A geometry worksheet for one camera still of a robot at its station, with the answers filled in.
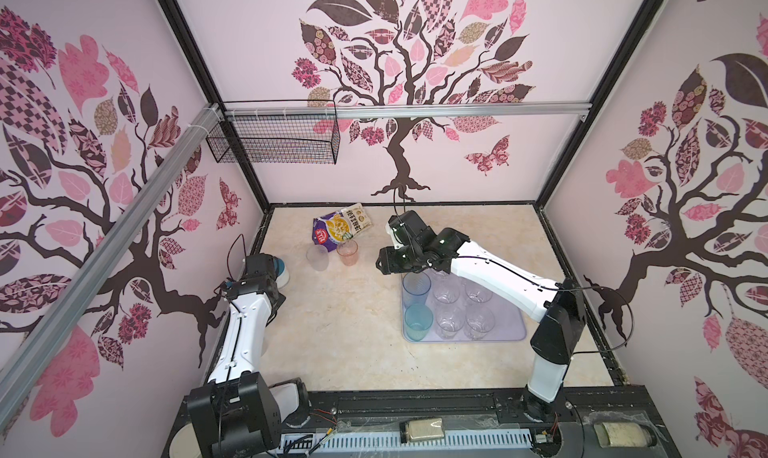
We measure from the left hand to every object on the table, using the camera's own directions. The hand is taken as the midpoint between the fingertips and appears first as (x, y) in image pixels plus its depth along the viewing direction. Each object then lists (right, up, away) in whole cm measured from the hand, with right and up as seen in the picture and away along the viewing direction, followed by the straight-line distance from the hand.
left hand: (265, 313), depth 80 cm
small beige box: (+42, -24, -11) cm, 50 cm away
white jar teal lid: (0, +8, +13) cm, 15 cm away
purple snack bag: (+13, +24, +33) cm, 43 cm away
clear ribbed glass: (+51, +4, +9) cm, 52 cm away
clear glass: (+61, -5, +8) cm, 62 cm away
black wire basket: (-3, +55, +15) cm, 57 cm away
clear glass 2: (+9, +13, +23) cm, 28 cm away
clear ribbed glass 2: (+52, -4, +7) cm, 53 cm away
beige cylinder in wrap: (+88, -24, -13) cm, 92 cm away
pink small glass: (+19, +15, +24) cm, 34 cm away
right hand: (+32, +15, -1) cm, 35 cm away
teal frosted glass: (+43, -4, +6) cm, 43 cm away
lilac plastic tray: (+56, -1, +4) cm, 57 cm away
